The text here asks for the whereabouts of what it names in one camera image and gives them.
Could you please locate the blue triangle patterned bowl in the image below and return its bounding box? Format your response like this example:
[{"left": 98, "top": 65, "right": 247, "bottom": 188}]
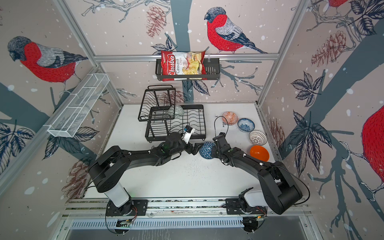
[{"left": 199, "top": 142, "right": 215, "bottom": 160}]

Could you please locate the green patterned ceramic bowl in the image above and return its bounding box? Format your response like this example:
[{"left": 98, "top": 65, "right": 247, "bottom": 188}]
[{"left": 168, "top": 105, "right": 184, "bottom": 120}]

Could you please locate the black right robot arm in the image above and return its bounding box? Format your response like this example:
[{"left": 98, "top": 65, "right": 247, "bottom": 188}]
[{"left": 213, "top": 133, "right": 303, "bottom": 215}]

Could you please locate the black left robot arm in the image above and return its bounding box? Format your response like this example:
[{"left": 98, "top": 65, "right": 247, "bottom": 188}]
[{"left": 88, "top": 133, "right": 204, "bottom": 217}]

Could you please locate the black two-tier dish rack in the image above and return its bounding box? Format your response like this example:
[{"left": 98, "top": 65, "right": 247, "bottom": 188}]
[{"left": 138, "top": 85, "right": 207, "bottom": 143}]

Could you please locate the orange patterned ceramic bowl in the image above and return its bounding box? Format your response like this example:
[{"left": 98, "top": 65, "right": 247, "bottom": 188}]
[{"left": 222, "top": 112, "right": 239, "bottom": 126}]

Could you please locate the blue floral ceramic bowl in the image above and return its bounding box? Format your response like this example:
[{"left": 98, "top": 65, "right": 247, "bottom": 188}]
[{"left": 237, "top": 118, "right": 255, "bottom": 133}]

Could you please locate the plain orange bowl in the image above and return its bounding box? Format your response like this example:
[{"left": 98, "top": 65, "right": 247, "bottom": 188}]
[{"left": 250, "top": 146, "right": 270, "bottom": 162}]

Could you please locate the white red dotted bowl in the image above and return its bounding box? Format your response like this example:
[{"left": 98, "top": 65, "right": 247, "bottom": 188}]
[{"left": 249, "top": 130, "right": 268, "bottom": 146}]

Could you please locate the red cassava chips bag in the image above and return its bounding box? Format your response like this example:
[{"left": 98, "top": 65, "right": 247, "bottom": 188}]
[{"left": 161, "top": 51, "right": 207, "bottom": 82}]

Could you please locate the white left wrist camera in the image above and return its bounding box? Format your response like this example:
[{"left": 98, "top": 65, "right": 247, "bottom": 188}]
[{"left": 182, "top": 125, "right": 195, "bottom": 144}]

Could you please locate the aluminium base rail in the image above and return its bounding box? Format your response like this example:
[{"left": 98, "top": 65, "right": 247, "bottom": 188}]
[{"left": 57, "top": 198, "right": 278, "bottom": 234}]

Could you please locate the black wall-mounted wire basket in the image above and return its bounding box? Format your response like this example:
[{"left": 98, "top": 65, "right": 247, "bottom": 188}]
[{"left": 155, "top": 58, "right": 221, "bottom": 82}]

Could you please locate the white wire mesh wall shelf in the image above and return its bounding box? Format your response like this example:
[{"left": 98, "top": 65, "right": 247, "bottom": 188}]
[{"left": 48, "top": 73, "right": 110, "bottom": 138}]

